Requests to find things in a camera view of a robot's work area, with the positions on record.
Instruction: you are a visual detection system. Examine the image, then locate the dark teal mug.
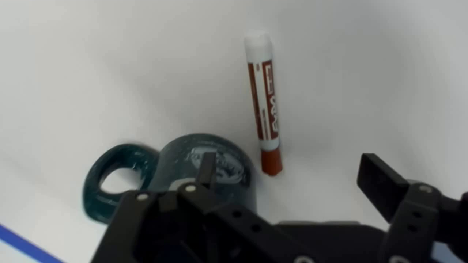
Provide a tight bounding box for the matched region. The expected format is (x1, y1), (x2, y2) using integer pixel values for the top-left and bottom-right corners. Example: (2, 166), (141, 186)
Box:
(80, 132), (260, 230)

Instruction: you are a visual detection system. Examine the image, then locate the brown whiteboard marker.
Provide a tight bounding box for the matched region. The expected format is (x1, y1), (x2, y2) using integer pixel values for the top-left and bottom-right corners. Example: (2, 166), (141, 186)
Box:
(242, 29), (284, 178)

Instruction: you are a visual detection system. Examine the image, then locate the blue tape border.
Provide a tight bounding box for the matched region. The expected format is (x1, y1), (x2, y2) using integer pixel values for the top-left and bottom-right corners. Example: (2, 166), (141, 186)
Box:
(0, 223), (64, 263)

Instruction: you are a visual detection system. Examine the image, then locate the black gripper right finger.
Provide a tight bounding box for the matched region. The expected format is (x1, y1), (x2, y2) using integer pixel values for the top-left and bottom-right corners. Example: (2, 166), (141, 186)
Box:
(356, 151), (468, 263)

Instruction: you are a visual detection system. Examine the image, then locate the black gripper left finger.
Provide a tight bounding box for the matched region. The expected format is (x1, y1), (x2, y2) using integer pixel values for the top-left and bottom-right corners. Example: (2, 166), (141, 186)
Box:
(88, 150), (312, 263)

